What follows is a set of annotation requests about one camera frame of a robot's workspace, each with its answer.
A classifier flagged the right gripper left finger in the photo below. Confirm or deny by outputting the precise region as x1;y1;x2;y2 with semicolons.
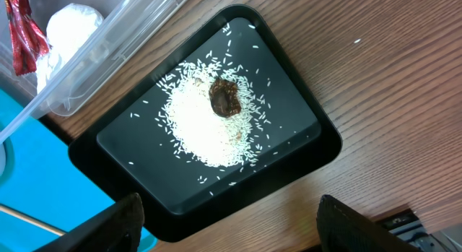
38;193;145;252

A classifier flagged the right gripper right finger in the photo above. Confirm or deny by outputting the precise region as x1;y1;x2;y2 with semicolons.
316;195;419;252

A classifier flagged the wooden chopstick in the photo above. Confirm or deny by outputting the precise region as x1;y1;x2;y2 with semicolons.
1;204;66;236

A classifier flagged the brown food scrap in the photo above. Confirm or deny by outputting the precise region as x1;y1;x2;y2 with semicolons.
209;77;241;118

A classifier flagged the white tissue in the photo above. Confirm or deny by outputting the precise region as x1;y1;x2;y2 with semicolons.
35;3;108;97

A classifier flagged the red snack wrapper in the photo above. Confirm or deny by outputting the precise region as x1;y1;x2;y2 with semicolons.
4;0;50;76

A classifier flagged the black waste tray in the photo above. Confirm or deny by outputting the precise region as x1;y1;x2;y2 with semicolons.
69;4;341;242

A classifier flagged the clear plastic waste bin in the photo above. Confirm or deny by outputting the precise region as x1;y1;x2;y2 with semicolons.
1;0;187;141

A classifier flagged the teal plastic serving tray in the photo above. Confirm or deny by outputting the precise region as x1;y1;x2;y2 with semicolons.
0;87;158;252

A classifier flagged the pile of white rice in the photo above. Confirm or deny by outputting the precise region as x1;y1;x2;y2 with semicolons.
128;22;311;197

